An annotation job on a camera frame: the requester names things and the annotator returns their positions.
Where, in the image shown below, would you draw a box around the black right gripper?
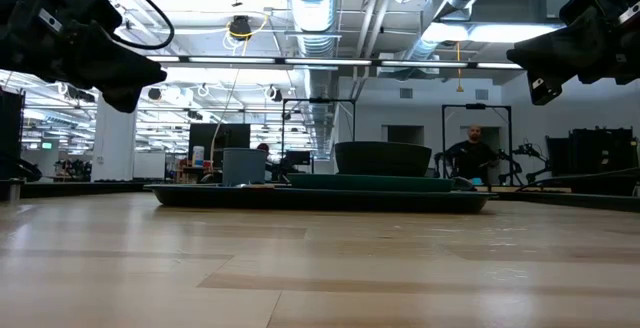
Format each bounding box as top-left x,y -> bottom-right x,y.
505,0 -> 640,107

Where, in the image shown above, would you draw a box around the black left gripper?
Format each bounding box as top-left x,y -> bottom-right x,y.
0,0 -> 168,114

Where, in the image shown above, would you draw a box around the grey mug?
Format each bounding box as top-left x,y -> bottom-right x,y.
221,147 -> 268,188

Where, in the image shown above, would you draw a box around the dark bowl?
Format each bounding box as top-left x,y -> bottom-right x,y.
333,140 -> 433,178

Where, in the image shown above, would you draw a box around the dark green serving tray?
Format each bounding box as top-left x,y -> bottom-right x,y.
144,182 -> 497,215

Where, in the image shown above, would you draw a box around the white building column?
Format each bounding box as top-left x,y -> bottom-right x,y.
91,92 -> 138,183

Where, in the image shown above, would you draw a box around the whiteboard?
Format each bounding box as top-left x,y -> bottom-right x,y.
132,151 -> 167,180

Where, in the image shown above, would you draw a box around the black equipment cabinets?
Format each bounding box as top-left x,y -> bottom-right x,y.
544,126 -> 640,174

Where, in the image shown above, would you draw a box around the black monitor panel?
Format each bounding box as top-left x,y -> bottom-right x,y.
188,122 -> 251,184

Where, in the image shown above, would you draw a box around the tall black panel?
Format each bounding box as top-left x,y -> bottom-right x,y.
0,90 -> 26,180

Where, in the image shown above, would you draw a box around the person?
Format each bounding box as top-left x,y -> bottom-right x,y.
443,124 -> 501,182
256,142 -> 284,169

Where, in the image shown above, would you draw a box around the black bar with light strips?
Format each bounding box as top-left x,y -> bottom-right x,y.
144,52 -> 526,72

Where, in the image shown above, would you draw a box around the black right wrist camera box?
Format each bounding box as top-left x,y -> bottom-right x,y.
558,0 -> 609,25

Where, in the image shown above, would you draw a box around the black station gantry frame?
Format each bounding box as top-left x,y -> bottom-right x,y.
281,96 -> 357,174
441,102 -> 513,179

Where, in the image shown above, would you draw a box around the yellow hanging cable drop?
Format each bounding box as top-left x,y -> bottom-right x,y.
454,41 -> 465,93

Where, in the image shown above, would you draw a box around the black aluminium table frame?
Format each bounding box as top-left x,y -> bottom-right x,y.
0,167 -> 640,214

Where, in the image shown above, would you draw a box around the black ceiling camera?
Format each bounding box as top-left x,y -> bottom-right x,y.
228,14 -> 254,42

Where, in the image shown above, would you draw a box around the wide silver ventilation duct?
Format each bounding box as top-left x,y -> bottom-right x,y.
285,0 -> 342,159

